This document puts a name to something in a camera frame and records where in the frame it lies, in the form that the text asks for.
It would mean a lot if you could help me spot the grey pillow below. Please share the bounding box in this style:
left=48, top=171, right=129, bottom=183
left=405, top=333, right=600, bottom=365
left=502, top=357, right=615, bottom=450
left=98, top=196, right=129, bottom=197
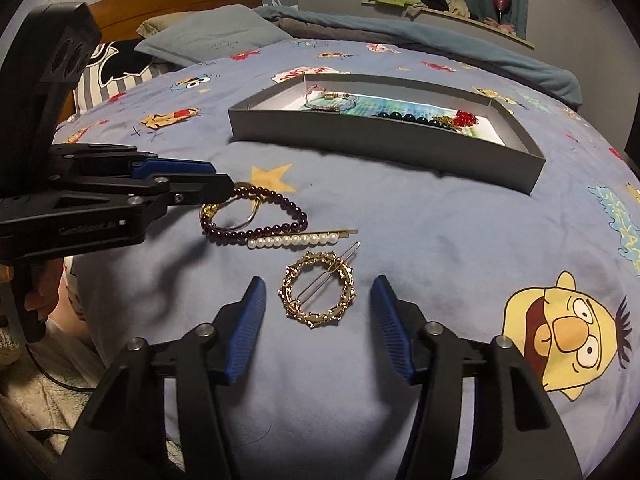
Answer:
left=135, top=10, right=293, bottom=68

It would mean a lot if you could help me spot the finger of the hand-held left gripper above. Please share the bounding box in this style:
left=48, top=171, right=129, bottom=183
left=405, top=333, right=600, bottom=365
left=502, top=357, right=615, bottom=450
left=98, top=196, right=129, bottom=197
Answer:
left=50, top=144, right=217, bottom=181
left=50, top=173, right=236, bottom=218

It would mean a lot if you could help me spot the person's left hand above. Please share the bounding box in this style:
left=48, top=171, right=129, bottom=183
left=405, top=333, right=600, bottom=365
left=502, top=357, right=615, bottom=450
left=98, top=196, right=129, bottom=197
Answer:
left=24, top=257, right=67, bottom=323

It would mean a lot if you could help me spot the pearl hair clip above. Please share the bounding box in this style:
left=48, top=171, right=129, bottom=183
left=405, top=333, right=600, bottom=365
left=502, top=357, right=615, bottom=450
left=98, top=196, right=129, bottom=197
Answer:
left=246, top=228, right=359, bottom=250

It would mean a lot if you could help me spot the person's leg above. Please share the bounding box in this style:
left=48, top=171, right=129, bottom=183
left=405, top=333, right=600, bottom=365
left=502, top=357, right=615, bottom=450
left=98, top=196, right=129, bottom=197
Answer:
left=47, top=257, right=101, bottom=346

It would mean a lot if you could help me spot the blue cartoon printed duvet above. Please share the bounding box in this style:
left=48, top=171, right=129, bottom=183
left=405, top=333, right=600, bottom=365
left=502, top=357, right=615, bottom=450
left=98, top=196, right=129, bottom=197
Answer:
left=50, top=35, right=640, bottom=480

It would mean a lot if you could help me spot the dark grey blanket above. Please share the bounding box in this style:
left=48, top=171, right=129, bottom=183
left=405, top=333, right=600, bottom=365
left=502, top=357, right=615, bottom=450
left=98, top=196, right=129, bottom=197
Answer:
left=277, top=16, right=416, bottom=46

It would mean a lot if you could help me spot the dark blue bead bracelet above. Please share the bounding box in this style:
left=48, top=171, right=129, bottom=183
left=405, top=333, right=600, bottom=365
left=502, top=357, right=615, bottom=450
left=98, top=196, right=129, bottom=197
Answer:
left=305, top=92, right=358, bottom=111

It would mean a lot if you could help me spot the gold round hair clip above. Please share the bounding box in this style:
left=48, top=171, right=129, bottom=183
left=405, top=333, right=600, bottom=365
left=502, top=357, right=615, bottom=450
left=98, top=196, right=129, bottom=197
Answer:
left=278, top=241, right=362, bottom=330

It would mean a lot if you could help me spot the silver ring bangle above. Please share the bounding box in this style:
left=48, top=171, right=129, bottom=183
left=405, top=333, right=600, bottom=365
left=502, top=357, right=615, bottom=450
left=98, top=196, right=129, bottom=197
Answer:
left=220, top=180, right=262, bottom=231

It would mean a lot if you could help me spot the pink cord bracelet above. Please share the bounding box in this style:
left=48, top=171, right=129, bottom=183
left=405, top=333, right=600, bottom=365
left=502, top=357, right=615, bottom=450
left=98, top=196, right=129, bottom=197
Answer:
left=301, top=81, right=351, bottom=106

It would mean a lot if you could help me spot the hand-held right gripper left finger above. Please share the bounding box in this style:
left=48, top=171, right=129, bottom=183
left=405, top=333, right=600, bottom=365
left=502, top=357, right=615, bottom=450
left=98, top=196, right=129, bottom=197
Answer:
left=52, top=276, right=268, bottom=480

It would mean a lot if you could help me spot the dark red bead bracelet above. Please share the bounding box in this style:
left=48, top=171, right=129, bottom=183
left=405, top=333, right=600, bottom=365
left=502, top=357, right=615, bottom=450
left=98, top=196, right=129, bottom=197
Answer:
left=200, top=185, right=308, bottom=245

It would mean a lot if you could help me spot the white fleece cloth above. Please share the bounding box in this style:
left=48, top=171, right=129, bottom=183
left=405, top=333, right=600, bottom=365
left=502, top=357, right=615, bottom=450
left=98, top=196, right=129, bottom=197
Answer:
left=0, top=320, right=186, bottom=480

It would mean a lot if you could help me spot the black bead bracelet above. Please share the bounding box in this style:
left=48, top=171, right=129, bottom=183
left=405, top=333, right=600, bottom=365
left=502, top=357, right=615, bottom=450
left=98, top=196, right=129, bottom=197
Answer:
left=371, top=111, right=453, bottom=130

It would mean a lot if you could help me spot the window sill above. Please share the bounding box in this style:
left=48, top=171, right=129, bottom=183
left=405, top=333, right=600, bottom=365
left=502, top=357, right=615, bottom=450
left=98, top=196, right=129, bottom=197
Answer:
left=361, top=0, right=535, bottom=51

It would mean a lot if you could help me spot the wooden headboard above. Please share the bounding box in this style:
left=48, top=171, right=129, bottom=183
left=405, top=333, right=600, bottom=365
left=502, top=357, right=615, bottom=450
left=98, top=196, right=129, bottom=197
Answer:
left=85, top=0, right=263, bottom=43

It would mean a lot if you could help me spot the grey shallow cardboard box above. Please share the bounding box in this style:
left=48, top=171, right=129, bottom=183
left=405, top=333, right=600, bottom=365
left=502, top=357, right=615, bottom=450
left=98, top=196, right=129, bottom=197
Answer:
left=227, top=72, right=547, bottom=196

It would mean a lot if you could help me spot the teal blanket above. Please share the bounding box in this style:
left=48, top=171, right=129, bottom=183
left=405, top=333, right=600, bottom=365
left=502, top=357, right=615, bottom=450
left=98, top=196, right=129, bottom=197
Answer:
left=252, top=5, right=583, bottom=108

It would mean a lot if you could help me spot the blue-green printed paper sheet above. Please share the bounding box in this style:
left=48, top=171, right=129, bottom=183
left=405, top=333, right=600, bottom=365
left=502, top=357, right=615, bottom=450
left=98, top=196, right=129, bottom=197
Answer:
left=300, top=92, right=506, bottom=143

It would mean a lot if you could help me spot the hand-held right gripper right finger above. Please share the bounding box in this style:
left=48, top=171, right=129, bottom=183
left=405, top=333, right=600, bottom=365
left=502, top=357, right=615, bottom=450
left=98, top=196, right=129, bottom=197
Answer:
left=370, top=275, right=583, bottom=480

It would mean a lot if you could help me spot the black white striped pillow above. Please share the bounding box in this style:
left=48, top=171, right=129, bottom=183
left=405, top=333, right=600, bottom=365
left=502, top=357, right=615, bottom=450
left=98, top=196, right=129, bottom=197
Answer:
left=72, top=42, right=166, bottom=113

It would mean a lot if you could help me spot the beige pillow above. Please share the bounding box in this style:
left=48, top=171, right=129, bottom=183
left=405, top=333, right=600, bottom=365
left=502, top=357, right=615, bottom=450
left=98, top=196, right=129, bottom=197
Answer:
left=136, top=12, right=201, bottom=41

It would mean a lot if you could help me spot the black cable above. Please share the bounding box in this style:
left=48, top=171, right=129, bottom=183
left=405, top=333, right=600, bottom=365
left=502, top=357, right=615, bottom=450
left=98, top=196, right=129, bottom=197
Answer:
left=22, top=342, right=101, bottom=393

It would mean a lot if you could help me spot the black television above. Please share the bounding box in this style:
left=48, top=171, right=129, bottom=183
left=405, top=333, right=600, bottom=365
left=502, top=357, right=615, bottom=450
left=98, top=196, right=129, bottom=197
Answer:
left=623, top=102, right=640, bottom=160

